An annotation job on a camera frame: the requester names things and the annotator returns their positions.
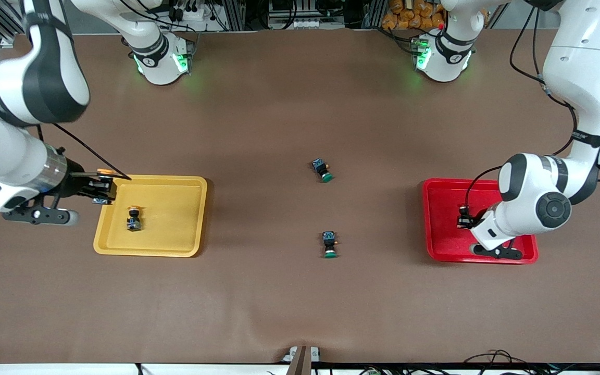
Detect red plastic tray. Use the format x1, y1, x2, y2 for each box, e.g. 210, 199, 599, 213
422, 178, 539, 265

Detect yellow plastic tray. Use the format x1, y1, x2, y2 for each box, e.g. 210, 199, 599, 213
93, 174, 208, 258

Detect green push button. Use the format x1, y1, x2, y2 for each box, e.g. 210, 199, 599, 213
322, 231, 339, 259
311, 158, 335, 183

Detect brown table mat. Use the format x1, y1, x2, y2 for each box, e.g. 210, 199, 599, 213
0, 29, 600, 365

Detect orange packaged goods pile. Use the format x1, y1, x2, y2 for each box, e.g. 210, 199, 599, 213
382, 0, 445, 31

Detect grey electronics rack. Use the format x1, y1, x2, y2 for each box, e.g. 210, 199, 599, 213
268, 0, 348, 30

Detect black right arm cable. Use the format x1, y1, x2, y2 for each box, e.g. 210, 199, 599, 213
37, 123, 133, 182

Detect loose black cables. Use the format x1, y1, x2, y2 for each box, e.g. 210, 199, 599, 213
464, 349, 527, 365

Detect black velcro cable strap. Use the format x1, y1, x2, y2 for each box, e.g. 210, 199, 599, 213
570, 125, 600, 149

